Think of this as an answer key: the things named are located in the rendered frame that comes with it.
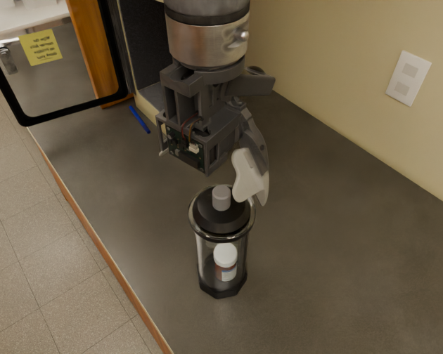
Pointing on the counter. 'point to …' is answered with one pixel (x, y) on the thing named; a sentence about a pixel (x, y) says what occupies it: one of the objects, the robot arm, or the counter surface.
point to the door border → (76, 105)
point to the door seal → (72, 108)
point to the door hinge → (122, 45)
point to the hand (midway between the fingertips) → (221, 177)
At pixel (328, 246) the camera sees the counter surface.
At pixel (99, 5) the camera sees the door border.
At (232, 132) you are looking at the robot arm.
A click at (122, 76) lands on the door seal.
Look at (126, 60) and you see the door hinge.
